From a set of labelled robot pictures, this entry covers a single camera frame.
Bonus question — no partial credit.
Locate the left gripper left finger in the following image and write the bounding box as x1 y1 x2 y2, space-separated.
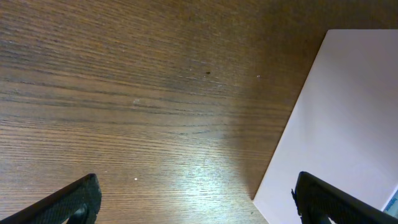
1 174 102 224

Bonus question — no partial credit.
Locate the teal mouthwash bottle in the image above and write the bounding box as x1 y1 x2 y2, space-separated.
383 190 398 218

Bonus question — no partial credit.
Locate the white cardboard box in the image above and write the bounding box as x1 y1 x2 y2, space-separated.
254 29 397 223

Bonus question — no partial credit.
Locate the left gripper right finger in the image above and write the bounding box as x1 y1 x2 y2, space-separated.
291 171 397 224

